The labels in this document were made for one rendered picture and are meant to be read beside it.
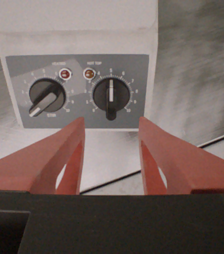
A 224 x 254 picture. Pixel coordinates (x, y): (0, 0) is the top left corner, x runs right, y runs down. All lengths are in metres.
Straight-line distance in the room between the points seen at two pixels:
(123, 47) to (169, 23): 0.10
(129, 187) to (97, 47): 0.16
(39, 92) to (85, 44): 0.06
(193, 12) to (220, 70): 0.07
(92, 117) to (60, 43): 0.07
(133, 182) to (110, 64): 0.14
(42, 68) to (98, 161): 0.12
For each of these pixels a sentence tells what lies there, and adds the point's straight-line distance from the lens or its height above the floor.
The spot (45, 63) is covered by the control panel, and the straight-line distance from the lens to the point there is 0.19.
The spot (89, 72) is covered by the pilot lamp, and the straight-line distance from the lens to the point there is 0.18.
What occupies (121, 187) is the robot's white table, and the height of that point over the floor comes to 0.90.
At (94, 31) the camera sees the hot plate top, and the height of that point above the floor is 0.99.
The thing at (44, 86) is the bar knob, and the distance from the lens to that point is 0.19.
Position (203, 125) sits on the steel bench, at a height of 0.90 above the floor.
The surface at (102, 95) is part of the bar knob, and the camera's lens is 0.19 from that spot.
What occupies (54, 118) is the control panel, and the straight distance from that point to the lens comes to 0.21.
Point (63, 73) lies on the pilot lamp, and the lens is 0.19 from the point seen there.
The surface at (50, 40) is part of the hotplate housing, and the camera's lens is 0.19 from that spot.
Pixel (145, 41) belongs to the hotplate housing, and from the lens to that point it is 0.18.
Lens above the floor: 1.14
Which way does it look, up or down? 85 degrees down
